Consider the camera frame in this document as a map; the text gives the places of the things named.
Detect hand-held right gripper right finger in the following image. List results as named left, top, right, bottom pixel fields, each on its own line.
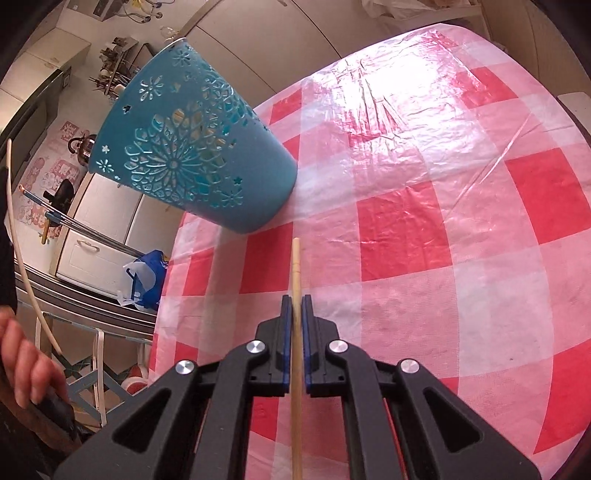
left=301, top=295, right=541, bottom=480

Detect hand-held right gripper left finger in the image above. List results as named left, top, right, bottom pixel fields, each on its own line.
left=53, top=295, right=294, bottom=480

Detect wooden chopstick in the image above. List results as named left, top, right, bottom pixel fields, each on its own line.
left=290, top=237, right=304, bottom=480

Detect teal floral utensil holder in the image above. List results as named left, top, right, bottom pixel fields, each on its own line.
left=88, top=39, right=298, bottom=235

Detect person's left hand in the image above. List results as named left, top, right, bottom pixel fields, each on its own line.
left=0, top=307, right=68, bottom=409

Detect red and white basin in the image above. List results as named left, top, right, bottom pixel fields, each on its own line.
left=122, top=364, right=151, bottom=398

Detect blue plastic bag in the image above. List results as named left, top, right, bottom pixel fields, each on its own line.
left=121, top=249, right=168, bottom=315

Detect red white checkered tablecloth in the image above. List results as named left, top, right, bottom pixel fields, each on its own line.
left=148, top=21, right=591, bottom=480

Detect black pot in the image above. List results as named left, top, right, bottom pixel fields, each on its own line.
left=46, top=179, right=75, bottom=208

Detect metal kettle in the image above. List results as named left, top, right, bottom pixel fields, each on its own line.
left=68, top=130, right=98, bottom=168

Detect range hood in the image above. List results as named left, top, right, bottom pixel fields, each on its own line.
left=0, top=65, right=72, bottom=181

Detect metal dish rack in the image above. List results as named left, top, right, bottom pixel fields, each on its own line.
left=90, top=37, right=160, bottom=97

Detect white shelving rack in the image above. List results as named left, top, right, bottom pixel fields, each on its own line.
left=392, top=0, right=492, bottom=35

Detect white upper cabinets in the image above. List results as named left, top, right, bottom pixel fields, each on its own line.
left=0, top=25, right=90, bottom=100

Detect white frame chair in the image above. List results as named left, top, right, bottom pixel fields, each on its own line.
left=34, top=311, right=155, bottom=428

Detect metal door frame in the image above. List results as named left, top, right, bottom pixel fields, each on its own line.
left=14, top=270, right=158, bottom=344

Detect blue handled mop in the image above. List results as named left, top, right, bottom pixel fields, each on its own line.
left=18, top=184, right=144, bottom=257

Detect pink wall decals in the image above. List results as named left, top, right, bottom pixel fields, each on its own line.
left=16, top=120, right=81, bottom=236

